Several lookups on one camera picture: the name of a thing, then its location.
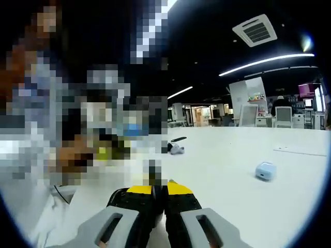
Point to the white ceiling air conditioner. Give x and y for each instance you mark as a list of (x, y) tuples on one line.
[(254, 30)]

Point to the long ceiling light strip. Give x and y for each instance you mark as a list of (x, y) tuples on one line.
[(181, 92), (284, 57)]

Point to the lavender earbud case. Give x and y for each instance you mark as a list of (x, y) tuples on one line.
[(177, 150)]

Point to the person's white shirt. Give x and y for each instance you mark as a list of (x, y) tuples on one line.
[(59, 222)]

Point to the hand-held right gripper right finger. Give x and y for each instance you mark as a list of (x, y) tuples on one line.
[(181, 204)]

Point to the pink wall screen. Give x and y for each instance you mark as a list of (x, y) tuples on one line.
[(306, 90)]

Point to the white square pillar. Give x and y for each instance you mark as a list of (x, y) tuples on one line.
[(240, 98)]

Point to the white table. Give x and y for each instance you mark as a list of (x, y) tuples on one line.
[(232, 193)]

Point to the white mesh office chair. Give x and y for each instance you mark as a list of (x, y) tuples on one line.
[(283, 116), (248, 115)]

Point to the black pen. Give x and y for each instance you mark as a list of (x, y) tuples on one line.
[(179, 139)]

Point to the light blue earbud case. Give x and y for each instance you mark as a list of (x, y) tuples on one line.
[(266, 171)]

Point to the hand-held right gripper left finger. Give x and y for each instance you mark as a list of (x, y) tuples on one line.
[(134, 204)]

